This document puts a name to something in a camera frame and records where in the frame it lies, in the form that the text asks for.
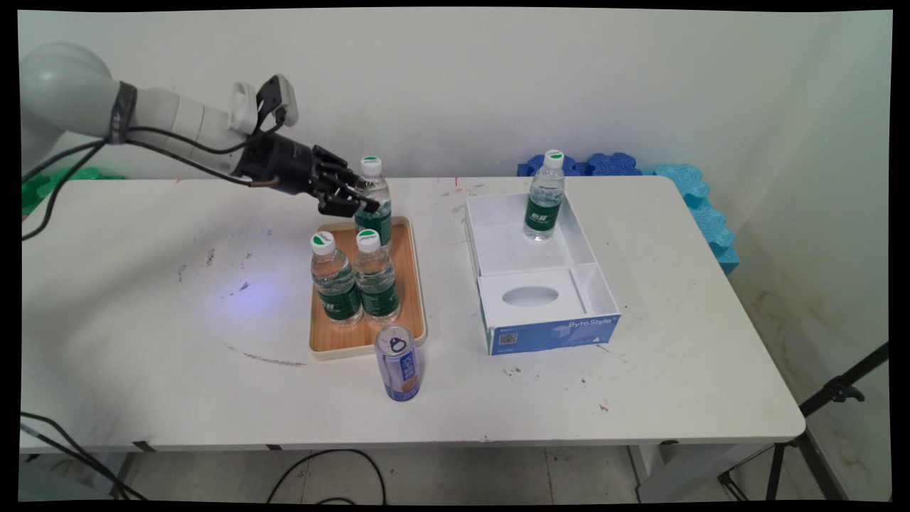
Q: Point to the green plastic object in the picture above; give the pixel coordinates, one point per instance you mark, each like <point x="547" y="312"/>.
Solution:
<point x="43" y="186"/>

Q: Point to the black tripod stand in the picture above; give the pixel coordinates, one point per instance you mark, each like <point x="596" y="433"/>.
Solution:
<point x="832" y="391"/>

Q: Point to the white and blue cardboard box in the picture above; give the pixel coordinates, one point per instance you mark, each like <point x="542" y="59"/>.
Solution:
<point x="547" y="334"/>

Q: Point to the blue and silver drink can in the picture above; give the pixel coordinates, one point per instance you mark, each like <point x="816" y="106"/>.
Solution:
<point x="402" y="370"/>

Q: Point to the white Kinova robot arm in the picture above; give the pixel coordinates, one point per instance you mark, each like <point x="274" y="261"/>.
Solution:
<point x="67" y="89"/>

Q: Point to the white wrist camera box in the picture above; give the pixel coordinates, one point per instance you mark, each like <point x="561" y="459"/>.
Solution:
<point x="277" y="96"/>

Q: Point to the white table leg panel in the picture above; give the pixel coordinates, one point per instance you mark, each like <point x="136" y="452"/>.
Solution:
<point x="682" y="473"/>

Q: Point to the green label water bottle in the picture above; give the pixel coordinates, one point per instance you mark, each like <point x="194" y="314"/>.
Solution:
<point x="377" y="284"/>
<point x="379" y="222"/>
<point x="340" y="295"/>
<point x="542" y="210"/>

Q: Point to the light blue foam piece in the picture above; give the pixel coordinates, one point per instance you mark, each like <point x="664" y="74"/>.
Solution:
<point x="704" y="213"/>

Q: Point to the wooden tray with cream rim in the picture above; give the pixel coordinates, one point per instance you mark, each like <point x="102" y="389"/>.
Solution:
<point x="407" y="284"/>

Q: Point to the dark blue foam piece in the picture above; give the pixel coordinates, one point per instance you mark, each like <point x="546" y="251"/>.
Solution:
<point x="611" y="165"/>

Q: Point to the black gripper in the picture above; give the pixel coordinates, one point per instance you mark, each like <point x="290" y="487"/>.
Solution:
<point x="281" y="165"/>

